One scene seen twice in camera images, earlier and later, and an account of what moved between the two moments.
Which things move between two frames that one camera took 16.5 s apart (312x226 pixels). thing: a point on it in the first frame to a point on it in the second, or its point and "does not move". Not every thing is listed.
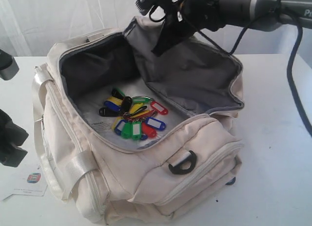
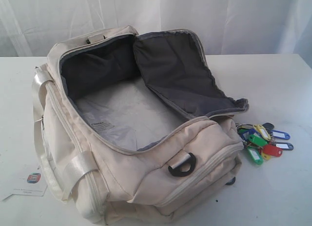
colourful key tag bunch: x=134 y=118 to x=258 y=140
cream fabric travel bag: x=100 y=177 does not move
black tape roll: x=231 y=181 does not move
